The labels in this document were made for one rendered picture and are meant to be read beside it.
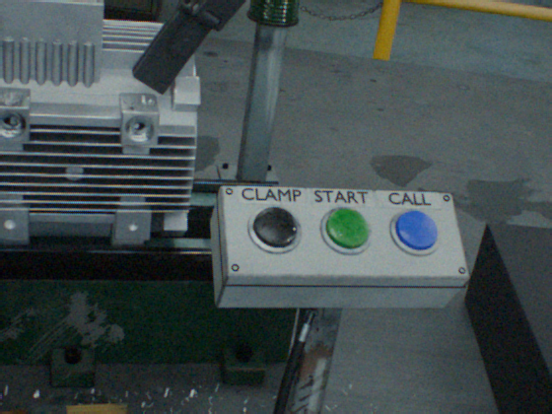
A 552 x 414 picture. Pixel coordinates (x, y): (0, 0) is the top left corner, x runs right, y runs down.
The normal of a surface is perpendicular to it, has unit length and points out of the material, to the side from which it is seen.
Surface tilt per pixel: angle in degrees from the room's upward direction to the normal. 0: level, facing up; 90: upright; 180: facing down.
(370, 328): 0
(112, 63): 88
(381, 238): 29
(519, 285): 2
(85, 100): 50
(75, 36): 90
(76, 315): 90
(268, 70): 90
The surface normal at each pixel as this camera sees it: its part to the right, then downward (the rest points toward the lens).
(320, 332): 0.18, 0.51
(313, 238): 0.21, -0.51
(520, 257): 0.11, -0.87
